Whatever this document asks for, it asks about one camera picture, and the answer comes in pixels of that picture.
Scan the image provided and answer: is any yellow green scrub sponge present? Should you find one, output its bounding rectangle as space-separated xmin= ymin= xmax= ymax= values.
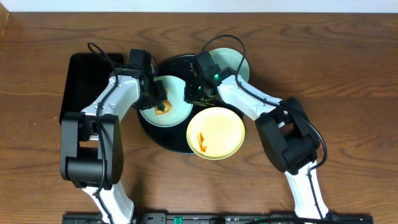
xmin=155 ymin=100 xmax=172 ymax=116

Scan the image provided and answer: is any light blue plate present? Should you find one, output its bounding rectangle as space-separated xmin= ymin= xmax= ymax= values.
xmin=140 ymin=75 xmax=193 ymax=128
xmin=209 ymin=48 xmax=250 ymax=82

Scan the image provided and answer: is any yellow plate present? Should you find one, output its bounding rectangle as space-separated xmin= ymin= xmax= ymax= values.
xmin=186 ymin=107 xmax=245 ymax=160

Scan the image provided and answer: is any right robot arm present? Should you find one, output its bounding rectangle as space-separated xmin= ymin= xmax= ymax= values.
xmin=185 ymin=50 xmax=329 ymax=220

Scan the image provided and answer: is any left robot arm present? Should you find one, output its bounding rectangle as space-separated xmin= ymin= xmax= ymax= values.
xmin=60 ymin=49 xmax=166 ymax=223

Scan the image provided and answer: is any black round tray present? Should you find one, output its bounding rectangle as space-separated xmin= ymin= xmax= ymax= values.
xmin=137 ymin=54 xmax=247 ymax=154

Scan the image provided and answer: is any black rectangular tray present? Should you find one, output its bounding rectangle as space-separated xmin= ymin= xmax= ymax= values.
xmin=59 ymin=53 xmax=112 ymax=120

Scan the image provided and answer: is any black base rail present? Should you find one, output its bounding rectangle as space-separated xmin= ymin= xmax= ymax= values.
xmin=62 ymin=213 xmax=374 ymax=224

